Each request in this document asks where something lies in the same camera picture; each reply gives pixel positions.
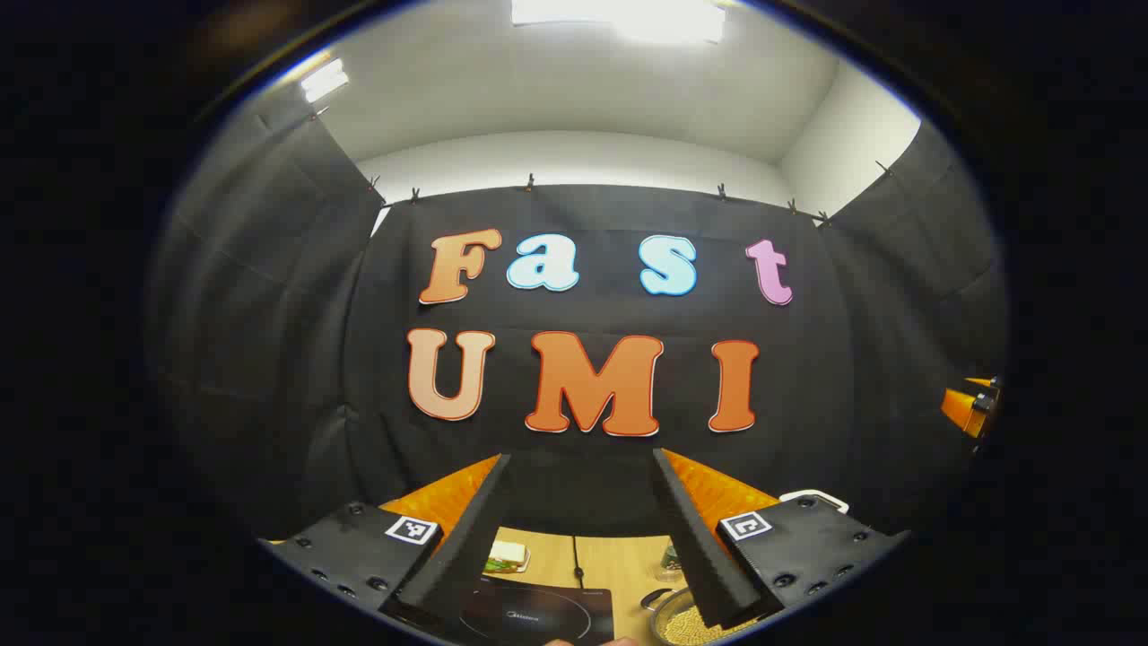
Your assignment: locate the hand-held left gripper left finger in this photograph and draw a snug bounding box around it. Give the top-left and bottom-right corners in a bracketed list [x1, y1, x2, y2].
[260, 453, 514, 642]

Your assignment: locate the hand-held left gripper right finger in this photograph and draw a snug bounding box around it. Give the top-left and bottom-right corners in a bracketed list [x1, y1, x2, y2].
[652, 448, 909, 631]

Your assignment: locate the steel pot with black handles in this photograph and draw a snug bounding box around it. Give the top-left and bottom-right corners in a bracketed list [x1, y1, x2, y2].
[640, 587, 763, 646]

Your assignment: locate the pile of yellow soybeans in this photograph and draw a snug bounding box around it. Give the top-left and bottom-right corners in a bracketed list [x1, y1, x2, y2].
[662, 606, 747, 646]

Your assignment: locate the black induction cooktop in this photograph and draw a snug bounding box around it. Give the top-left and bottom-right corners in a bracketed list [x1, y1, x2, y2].
[459, 577, 616, 645]

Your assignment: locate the sandwich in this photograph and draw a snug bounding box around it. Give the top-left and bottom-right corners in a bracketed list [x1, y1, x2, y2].
[483, 540, 531, 576]

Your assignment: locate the row of cloth clips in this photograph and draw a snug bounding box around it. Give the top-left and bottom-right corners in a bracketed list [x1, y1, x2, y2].
[312, 106, 891, 227]

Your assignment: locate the small ceiling light panel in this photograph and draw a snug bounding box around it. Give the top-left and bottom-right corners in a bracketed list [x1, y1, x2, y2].
[300, 58, 351, 104]

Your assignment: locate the large ceiling light panel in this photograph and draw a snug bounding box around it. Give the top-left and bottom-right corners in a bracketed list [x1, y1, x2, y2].
[511, 0, 727, 44]

